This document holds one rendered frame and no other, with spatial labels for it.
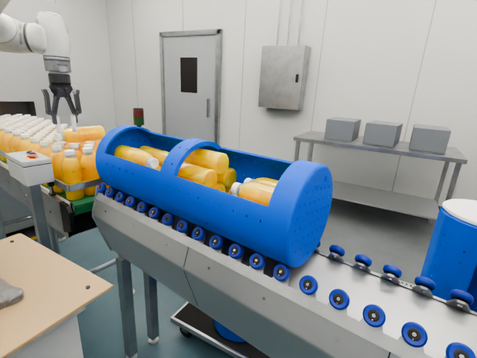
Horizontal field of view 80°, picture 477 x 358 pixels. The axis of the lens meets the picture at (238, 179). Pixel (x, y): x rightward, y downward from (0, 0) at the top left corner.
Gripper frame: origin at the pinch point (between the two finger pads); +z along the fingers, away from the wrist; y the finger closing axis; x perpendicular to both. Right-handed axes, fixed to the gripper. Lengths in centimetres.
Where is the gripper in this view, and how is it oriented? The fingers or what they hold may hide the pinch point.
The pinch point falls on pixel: (66, 124)
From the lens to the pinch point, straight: 140.6
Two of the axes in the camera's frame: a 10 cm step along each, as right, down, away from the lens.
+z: -0.5, 9.5, 3.1
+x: -7.9, -2.2, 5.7
